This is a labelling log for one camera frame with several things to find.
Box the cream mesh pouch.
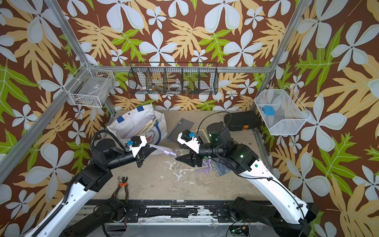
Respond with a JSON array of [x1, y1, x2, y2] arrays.
[[138, 117, 157, 136]]

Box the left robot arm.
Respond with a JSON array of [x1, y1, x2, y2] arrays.
[[27, 129, 156, 237]]

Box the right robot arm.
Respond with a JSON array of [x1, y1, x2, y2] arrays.
[[176, 122, 318, 237]]

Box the white canvas tote bag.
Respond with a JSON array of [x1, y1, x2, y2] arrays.
[[107, 104, 168, 145]]

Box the black zippered case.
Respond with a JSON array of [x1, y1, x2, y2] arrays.
[[224, 111, 262, 131]]

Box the blue small object in basket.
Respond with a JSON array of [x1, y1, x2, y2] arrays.
[[263, 106, 275, 116]]

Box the white mesh basket right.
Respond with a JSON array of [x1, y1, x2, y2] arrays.
[[254, 87, 311, 136]]

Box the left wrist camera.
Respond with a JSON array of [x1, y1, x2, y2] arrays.
[[126, 136, 147, 158]]

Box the orange handled pliers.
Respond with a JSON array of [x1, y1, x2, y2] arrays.
[[113, 176, 129, 200]]

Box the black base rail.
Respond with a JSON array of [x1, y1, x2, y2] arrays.
[[122, 200, 236, 224]]

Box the black wire basket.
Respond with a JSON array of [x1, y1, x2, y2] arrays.
[[127, 62, 219, 95]]

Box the white wire basket left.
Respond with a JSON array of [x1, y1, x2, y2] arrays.
[[64, 63, 115, 108]]

